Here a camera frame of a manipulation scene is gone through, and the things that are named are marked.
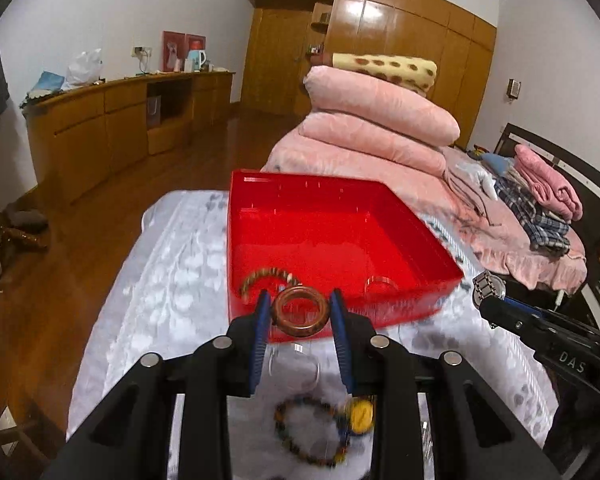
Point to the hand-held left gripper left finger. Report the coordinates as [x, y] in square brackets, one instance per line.
[260, 345]

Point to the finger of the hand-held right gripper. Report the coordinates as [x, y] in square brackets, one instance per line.
[505, 320]
[522, 306]

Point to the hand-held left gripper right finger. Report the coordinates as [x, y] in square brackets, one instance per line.
[341, 345]

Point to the brown wooden bangle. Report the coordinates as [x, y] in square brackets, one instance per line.
[300, 333]

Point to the yellow dial watch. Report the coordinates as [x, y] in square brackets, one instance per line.
[361, 414]

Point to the red plastic box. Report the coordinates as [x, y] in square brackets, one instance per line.
[330, 230]

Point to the clear glass bangle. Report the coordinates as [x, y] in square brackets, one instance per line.
[316, 366]
[380, 280]

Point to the bed with pink sheet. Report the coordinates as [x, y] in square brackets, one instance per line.
[485, 245]

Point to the plaid folded clothes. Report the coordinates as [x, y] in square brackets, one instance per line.
[535, 220]

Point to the grey leaf print bedspread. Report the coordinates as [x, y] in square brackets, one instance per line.
[170, 310]

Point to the beige folded blanket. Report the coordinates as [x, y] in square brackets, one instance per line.
[467, 195]

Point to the white crumpled cloth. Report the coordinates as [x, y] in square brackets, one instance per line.
[480, 175]

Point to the blue pillow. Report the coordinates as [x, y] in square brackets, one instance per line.
[497, 162]

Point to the dark wooden headboard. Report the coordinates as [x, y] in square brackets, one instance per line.
[585, 170]

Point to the pink folded quilt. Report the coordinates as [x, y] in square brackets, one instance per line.
[370, 145]
[375, 105]

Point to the grey paper bag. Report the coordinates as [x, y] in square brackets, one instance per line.
[154, 112]

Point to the dark floor cushion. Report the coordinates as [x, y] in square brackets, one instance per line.
[27, 217]

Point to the giraffe spotted yellow pillow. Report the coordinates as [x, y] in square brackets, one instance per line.
[390, 67]

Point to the wooden sideboard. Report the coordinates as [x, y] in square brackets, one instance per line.
[90, 130]

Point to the wooden coat rack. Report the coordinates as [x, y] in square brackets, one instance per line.
[2, 232]

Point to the wooden door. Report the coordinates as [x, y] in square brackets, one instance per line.
[275, 60]

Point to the light blue electric kettle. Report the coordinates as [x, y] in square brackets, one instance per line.
[197, 61]

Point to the wooden wardrobe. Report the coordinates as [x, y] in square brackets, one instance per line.
[410, 25]

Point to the red framed picture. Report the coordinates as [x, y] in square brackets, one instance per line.
[172, 50]
[196, 41]

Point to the white plastic bag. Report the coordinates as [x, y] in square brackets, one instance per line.
[82, 67]

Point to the blue cloth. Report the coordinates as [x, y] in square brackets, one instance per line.
[45, 85]

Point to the wall lamp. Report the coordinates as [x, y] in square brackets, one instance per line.
[514, 89]

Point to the wall socket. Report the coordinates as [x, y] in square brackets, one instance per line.
[141, 51]

